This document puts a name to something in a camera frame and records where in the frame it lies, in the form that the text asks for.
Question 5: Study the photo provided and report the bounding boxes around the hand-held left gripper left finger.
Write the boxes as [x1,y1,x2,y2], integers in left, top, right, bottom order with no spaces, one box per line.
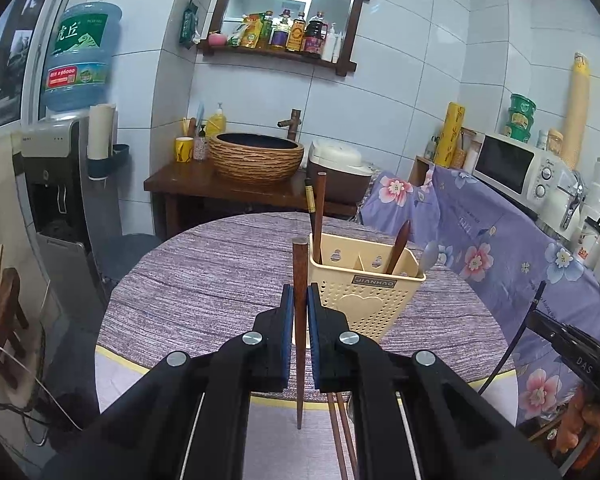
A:
[45,284,297,480]

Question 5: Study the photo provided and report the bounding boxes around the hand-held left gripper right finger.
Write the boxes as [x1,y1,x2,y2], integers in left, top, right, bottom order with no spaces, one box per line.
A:
[306,282,562,480]

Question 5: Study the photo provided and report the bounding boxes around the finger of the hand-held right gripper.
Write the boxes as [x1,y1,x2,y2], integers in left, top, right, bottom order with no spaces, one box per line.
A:
[527,309,582,357]

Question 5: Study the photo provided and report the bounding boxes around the cream plastic utensil holder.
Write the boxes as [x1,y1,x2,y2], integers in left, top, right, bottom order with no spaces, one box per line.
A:
[307,232,427,349]

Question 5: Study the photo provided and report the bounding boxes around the black chopstick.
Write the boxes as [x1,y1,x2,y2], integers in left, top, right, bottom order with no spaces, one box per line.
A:
[303,178,319,243]

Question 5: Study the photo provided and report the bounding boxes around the wooden spoon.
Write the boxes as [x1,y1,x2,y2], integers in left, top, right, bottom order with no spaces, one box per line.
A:
[382,219,412,276]

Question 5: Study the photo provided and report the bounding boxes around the metal spoon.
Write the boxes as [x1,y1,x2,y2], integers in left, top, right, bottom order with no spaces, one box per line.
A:
[416,240,441,279]

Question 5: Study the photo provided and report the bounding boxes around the person's right hand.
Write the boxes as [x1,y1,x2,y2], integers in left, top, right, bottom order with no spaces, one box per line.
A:
[555,387,600,462]

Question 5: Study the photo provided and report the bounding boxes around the grey wood-grain table cover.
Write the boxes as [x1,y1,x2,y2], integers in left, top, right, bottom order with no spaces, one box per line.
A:
[95,211,519,411]

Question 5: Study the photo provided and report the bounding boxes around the white bottle with straw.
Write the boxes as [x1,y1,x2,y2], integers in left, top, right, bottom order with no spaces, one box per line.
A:
[576,213,600,263]

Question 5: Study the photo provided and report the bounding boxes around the purple floral cloth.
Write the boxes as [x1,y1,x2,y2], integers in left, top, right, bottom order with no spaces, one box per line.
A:
[356,164,600,427]

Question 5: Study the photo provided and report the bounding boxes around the light purple tablecloth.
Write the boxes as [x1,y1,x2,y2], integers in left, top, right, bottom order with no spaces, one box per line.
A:
[95,347,518,480]

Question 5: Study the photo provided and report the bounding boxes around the white dispenser with metal tap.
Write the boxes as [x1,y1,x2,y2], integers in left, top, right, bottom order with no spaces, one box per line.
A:
[542,170,589,233]

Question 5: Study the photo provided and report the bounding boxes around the woven pattern basin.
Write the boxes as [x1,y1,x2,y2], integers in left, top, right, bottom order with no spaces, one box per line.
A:
[207,132,306,185]

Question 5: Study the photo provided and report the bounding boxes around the white microwave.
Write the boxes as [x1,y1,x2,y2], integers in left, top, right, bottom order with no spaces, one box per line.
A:
[472,132,564,212]

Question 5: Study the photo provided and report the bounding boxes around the white rice cooker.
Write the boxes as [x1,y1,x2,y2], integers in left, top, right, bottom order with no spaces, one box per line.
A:
[307,140,374,207]

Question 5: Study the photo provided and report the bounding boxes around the dark wooden basin stand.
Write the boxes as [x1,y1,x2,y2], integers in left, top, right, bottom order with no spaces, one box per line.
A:
[143,162,362,242]

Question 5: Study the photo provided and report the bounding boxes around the small wooden box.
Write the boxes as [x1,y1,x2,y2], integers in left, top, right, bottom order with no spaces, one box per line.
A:
[408,155,434,187]

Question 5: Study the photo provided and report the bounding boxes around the pink pump bottle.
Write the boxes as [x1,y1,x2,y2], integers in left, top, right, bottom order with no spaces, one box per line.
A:
[193,125,210,162]

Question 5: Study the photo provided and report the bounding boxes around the bronze faucet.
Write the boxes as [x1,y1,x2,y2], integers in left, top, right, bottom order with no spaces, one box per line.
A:
[277,108,303,142]

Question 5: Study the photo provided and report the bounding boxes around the yellow soap bottle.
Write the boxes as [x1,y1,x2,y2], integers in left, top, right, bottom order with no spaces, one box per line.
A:
[205,102,228,139]

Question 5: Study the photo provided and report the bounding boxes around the stack of green bowls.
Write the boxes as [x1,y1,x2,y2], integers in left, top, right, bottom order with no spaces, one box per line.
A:
[502,93,537,144]

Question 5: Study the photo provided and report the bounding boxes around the tall yellow cup stack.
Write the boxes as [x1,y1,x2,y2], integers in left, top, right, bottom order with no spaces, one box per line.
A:
[559,52,592,171]

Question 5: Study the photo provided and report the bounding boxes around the blue cup holder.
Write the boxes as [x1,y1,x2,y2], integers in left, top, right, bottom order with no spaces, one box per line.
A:
[87,144,130,181]

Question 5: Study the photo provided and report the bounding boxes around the white paper cup stack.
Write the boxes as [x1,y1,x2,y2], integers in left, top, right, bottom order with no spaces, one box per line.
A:
[88,103,117,162]

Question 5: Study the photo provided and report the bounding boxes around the grey water dispenser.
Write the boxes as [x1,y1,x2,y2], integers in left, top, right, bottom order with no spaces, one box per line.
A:
[12,116,95,263]

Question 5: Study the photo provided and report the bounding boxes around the small dark wooden stool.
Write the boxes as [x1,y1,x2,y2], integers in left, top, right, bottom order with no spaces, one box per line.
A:
[0,267,29,389]

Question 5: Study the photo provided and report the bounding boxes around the yellow label bottle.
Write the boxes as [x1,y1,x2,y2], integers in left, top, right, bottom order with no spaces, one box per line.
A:
[285,11,307,54]

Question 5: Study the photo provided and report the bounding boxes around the dark sauce bottle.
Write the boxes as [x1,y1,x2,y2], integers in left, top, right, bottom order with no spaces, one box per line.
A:
[302,11,329,56]

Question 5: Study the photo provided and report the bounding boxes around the purple label bottle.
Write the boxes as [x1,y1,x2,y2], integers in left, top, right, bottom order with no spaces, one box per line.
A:
[271,10,291,52]

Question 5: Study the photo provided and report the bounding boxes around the yellow refill pouch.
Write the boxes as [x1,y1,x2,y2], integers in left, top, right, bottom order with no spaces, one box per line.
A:
[227,14,264,50]

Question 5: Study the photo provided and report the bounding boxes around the green bottle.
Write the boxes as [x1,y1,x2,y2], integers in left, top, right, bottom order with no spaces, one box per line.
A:
[259,10,275,51]

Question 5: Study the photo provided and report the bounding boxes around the green hanging packet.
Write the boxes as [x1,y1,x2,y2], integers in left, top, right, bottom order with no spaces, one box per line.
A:
[179,0,201,50]

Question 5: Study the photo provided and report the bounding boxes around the blue water jug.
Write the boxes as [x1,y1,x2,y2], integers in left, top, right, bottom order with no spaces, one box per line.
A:
[40,1,124,114]

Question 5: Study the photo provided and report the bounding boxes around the window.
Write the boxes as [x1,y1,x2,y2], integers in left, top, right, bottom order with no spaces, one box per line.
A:
[0,0,87,137]

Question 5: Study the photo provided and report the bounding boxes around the black cable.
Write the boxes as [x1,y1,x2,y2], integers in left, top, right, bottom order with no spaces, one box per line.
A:
[477,281,547,397]

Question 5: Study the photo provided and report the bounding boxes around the black cables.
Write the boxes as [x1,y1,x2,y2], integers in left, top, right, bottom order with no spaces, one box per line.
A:
[0,390,86,448]

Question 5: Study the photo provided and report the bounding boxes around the white cable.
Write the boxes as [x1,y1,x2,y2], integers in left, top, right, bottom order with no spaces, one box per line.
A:
[0,232,86,431]

